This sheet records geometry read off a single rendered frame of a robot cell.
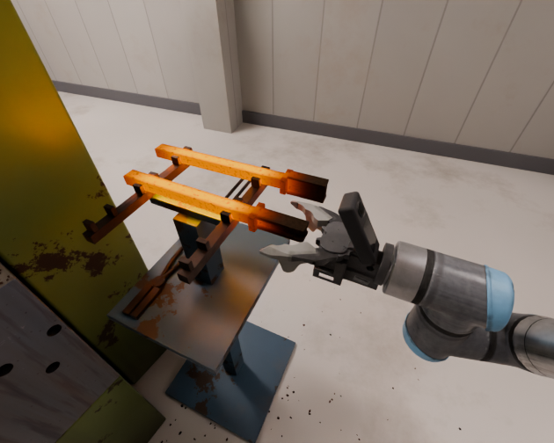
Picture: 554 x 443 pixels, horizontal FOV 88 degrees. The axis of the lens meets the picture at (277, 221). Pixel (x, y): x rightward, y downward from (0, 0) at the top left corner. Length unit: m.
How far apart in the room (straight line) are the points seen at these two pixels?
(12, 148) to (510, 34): 2.60
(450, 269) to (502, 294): 0.07
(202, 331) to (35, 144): 0.52
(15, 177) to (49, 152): 0.08
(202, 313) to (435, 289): 0.49
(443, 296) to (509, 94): 2.38
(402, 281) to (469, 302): 0.09
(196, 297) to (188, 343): 0.11
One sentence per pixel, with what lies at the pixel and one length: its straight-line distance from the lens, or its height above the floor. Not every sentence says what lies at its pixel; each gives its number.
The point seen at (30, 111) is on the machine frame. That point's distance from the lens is 0.76.
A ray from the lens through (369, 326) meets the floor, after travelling 1.51.
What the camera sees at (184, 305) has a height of 0.68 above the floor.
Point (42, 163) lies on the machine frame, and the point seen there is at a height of 0.97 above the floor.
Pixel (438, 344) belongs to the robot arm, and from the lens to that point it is 0.58.
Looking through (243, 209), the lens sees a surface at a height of 0.95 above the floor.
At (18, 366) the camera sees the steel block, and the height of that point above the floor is 0.75.
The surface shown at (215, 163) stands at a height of 0.95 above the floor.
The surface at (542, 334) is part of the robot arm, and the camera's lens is 0.57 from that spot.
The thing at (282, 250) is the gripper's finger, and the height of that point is 0.94.
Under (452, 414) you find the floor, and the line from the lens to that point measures 1.49.
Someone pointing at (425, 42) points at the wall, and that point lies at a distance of 2.59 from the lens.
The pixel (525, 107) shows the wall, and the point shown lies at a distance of 2.84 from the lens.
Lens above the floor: 1.30
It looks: 44 degrees down
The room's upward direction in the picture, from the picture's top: straight up
